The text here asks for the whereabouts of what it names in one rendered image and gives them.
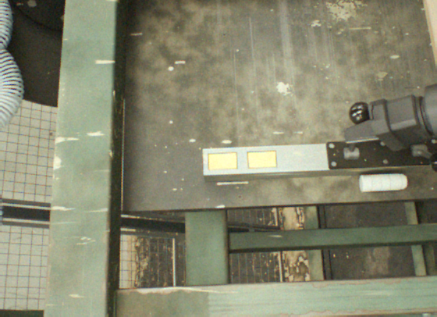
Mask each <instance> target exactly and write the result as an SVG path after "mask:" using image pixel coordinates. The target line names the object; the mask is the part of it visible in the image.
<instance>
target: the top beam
mask: <svg viewBox="0 0 437 317"><path fill-rule="evenodd" d="M125 33H126V0H66V6H65V16H64V27H63V38H62V58H61V69H60V80H59V99H58V110H57V120H56V132H55V152H54V162H53V163H54V172H53V184H52V203H51V214H50V224H49V235H48V266H47V276H46V287H45V298H44V317H113V312H114V291H115V286H117V287H119V278H120V248H121V217H122V188H121V186H122V156H123V95H124V65H125Z"/></svg>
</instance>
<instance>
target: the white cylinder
mask: <svg viewBox="0 0 437 317"><path fill-rule="evenodd" d="M359 183H360V189H361V191H390V190H404V189H405V188H406V187H407V178H406V176H404V175H403V174H398V173H397V174H380V175H370V176H369V175H363V176H361V177H360V181H359Z"/></svg>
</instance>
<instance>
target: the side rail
mask: <svg viewBox="0 0 437 317"><path fill-rule="evenodd" d="M115 291H117V309H116V312H117V317H420V316H437V275H430V276H395V277H378V278H360V279H342V280H308V281H289V282H272V283H236V284H219V285H200V286H183V287H131V288H117V289H115Z"/></svg>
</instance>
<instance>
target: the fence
mask: <svg viewBox="0 0 437 317"><path fill-rule="evenodd" d="M266 151H275V160H276V167H261V168H248V157H247V155H248V153H249V152H266ZM232 153H236V169H210V170H209V157H208V155H214V154H232ZM203 172H204V181H221V180H272V179H289V178H307V177H324V176H358V175H375V174H393V173H426V172H435V171H434V170H433V169H432V168H431V166H387V167H371V168H353V169H329V168H328V162H327V148H326V144H297V145H279V146H262V147H245V148H210V149H203Z"/></svg>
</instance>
